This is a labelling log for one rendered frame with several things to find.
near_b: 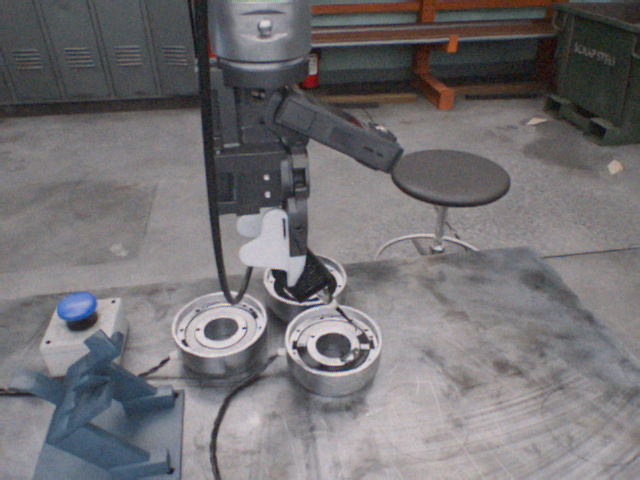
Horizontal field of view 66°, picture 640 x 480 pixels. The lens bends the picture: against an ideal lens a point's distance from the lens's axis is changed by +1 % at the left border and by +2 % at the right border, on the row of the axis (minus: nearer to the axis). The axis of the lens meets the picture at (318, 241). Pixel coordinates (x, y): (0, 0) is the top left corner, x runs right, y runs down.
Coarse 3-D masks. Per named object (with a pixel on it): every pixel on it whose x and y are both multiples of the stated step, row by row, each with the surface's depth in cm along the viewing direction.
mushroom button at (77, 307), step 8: (72, 296) 54; (80, 296) 54; (88, 296) 54; (64, 304) 53; (72, 304) 53; (80, 304) 53; (88, 304) 53; (96, 304) 54; (64, 312) 52; (72, 312) 52; (80, 312) 52; (88, 312) 52; (72, 320) 52; (80, 320) 54
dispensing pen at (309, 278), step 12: (312, 264) 48; (276, 276) 48; (300, 276) 48; (312, 276) 49; (324, 276) 49; (288, 288) 49; (300, 288) 49; (312, 288) 49; (324, 288) 51; (300, 300) 50; (324, 300) 52
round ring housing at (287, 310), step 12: (324, 264) 66; (336, 264) 64; (264, 276) 62; (336, 276) 64; (264, 288) 61; (276, 300) 59; (288, 300) 58; (336, 300) 59; (276, 312) 60; (288, 312) 59; (300, 312) 58
